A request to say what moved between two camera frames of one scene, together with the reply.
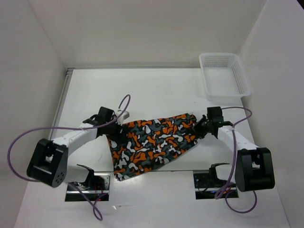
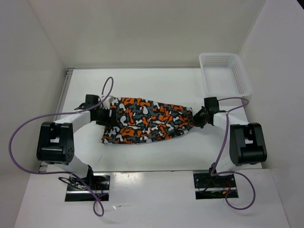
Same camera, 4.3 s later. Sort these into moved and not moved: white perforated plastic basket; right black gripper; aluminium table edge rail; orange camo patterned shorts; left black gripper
Moved: right black gripper; left black gripper; orange camo patterned shorts
Not moved: white perforated plastic basket; aluminium table edge rail
